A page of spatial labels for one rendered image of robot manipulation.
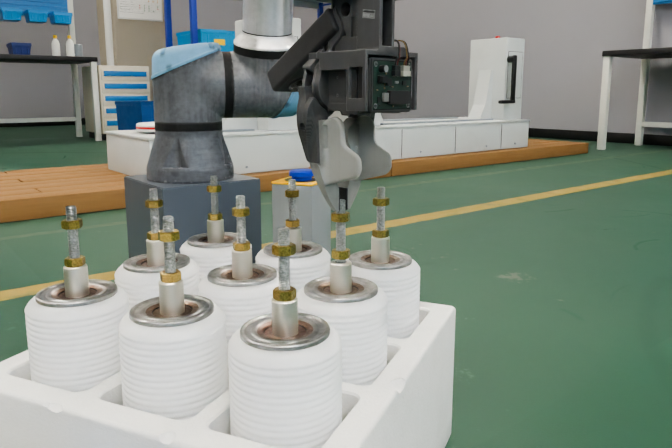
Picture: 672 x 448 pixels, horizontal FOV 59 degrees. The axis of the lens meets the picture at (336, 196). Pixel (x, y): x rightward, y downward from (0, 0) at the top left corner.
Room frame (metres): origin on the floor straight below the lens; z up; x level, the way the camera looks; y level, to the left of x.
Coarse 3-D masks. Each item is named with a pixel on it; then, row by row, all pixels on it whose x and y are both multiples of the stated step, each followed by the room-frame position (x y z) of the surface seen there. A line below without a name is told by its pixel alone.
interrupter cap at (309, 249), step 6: (270, 246) 0.75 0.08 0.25; (306, 246) 0.75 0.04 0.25; (312, 246) 0.75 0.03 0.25; (318, 246) 0.75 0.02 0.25; (264, 252) 0.72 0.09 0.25; (270, 252) 0.71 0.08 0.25; (300, 252) 0.72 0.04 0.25; (306, 252) 0.72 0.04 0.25; (312, 252) 0.71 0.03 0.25; (318, 252) 0.72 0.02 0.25
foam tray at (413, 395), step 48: (432, 336) 0.63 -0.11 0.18; (0, 384) 0.52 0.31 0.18; (384, 384) 0.52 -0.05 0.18; (432, 384) 0.63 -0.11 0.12; (0, 432) 0.51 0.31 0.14; (48, 432) 0.49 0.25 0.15; (96, 432) 0.46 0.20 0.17; (144, 432) 0.44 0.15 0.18; (192, 432) 0.44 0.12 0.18; (336, 432) 0.44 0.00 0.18; (384, 432) 0.48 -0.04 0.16; (432, 432) 0.63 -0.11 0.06
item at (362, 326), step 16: (304, 304) 0.56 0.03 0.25; (320, 304) 0.55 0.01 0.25; (336, 304) 0.54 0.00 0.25; (352, 304) 0.54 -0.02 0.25; (368, 304) 0.55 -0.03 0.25; (384, 304) 0.56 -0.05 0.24; (336, 320) 0.54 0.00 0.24; (352, 320) 0.54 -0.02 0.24; (368, 320) 0.54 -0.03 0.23; (384, 320) 0.56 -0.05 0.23; (352, 336) 0.54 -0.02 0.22; (368, 336) 0.54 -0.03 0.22; (384, 336) 0.57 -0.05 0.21; (352, 352) 0.54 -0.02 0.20; (368, 352) 0.54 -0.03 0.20; (384, 352) 0.57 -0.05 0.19; (352, 368) 0.54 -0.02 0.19; (368, 368) 0.54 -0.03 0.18; (384, 368) 0.57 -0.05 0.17; (368, 384) 0.54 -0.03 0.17
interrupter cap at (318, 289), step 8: (312, 280) 0.60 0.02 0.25; (320, 280) 0.61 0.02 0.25; (328, 280) 0.61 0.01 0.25; (352, 280) 0.61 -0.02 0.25; (360, 280) 0.61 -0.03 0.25; (368, 280) 0.60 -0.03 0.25; (304, 288) 0.58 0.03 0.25; (312, 288) 0.58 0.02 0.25; (320, 288) 0.58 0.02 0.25; (328, 288) 0.59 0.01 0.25; (352, 288) 0.59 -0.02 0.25; (360, 288) 0.58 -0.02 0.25; (368, 288) 0.58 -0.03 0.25; (376, 288) 0.58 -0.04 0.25; (312, 296) 0.56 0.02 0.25; (320, 296) 0.55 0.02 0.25; (328, 296) 0.56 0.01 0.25; (336, 296) 0.56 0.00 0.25; (344, 296) 0.56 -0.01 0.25; (352, 296) 0.56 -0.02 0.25; (360, 296) 0.55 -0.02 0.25; (368, 296) 0.56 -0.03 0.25
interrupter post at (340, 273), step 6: (330, 264) 0.58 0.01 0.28; (336, 264) 0.57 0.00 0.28; (342, 264) 0.57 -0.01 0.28; (348, 264) 0.58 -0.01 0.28; (330, 270) 0.58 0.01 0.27; (336, 270) 0.57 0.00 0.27; (342, 270) 0.57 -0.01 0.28; (348, 270) 0.58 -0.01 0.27; (330, 276) 0.58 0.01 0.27; (336, 276) 0.57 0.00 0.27; (342, 276) 0.57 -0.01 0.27; (348, 276) 0.58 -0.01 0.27; (330, 282) 0.58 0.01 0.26; (336, 282) 0.57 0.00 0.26; (342, 282) 0.57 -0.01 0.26; (348, 282) 0.58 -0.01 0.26; (330, 288) 0.58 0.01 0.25; (336, 288) 0.57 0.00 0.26; (342, 288) 0.57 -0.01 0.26; (348, 288) 0.58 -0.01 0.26
